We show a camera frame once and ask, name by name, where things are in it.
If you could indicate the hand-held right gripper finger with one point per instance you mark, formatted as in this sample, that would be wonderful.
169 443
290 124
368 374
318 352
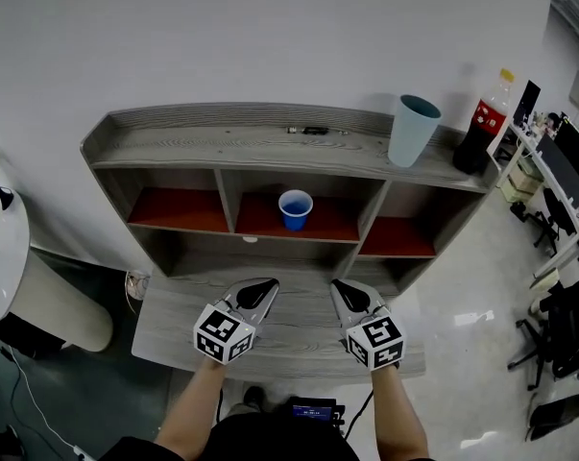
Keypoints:
344 312
373 303

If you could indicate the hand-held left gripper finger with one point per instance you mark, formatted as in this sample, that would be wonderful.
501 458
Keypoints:
262 310
231 293

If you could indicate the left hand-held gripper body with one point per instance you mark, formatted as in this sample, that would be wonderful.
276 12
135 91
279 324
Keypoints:
219 334

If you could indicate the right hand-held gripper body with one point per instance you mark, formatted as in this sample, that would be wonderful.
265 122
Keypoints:
378 344

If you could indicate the blue plastic cup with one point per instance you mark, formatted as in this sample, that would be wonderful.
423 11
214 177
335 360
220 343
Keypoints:
295 214

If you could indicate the grey wooden shelf unit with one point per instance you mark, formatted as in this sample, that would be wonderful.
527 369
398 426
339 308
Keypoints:
198 142

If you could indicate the person's left forearm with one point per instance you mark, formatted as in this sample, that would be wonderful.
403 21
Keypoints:
190 411

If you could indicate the person's right forearm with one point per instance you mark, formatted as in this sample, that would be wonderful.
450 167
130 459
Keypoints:
397 411

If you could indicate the long white office desk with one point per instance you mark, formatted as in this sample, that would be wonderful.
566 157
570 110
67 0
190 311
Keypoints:
522 138

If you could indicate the dark desk partition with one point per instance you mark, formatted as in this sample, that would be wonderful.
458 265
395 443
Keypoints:
562 173

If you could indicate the black computer monitor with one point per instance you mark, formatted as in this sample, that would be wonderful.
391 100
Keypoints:
577 149
526 104

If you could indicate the person's dark shoe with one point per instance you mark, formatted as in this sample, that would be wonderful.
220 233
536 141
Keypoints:
253 396

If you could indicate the black chest-mounted screen device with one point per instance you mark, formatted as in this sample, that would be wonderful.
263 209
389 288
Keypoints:
313 411

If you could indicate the glass lamp with brass base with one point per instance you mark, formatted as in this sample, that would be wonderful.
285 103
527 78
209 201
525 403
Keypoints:
137 286

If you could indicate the person's black shirt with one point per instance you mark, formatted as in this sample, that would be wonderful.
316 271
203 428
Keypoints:
270 442

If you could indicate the pale blue tumbler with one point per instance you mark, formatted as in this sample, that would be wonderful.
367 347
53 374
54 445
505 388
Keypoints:
409 137

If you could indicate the small black tool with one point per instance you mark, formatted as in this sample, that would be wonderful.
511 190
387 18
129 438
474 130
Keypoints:
313 130

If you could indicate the cola bottle with red label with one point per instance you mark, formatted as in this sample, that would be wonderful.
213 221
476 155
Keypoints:
476 147

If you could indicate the black office chair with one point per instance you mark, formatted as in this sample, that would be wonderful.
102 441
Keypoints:
553 211
567 324

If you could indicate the pale storage drawer unit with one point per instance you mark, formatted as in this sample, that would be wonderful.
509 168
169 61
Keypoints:
524 180

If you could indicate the white pedestal table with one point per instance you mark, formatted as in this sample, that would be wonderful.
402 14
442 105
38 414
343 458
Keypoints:
58 300

